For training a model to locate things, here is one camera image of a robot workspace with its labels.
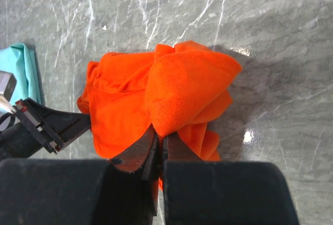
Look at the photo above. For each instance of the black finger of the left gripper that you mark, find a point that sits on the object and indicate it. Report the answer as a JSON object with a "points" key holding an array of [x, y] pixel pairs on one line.
{"points": [[47, 128]]}

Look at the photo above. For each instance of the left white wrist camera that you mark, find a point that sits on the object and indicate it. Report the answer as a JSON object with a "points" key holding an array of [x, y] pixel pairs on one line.
{"points": [[8, 84]]}

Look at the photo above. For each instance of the orange t-shirt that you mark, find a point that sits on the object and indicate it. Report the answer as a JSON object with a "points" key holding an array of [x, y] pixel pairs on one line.
{"points": [[175, 89]]}

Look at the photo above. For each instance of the folded mint green t-shirt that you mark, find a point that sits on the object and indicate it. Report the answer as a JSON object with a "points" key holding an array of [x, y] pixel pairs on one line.
{"points": [[19, 60]]}

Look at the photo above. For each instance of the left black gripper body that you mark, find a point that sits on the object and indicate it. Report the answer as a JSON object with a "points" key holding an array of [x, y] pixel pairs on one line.
{"points": [[16, 141]]}

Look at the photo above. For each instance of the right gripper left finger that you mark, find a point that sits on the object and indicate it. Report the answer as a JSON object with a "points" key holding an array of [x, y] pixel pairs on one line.
{"points": [[35, 191]]}

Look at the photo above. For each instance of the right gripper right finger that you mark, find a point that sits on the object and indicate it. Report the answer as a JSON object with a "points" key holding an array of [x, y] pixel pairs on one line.
{"points": [[201, 192]]}

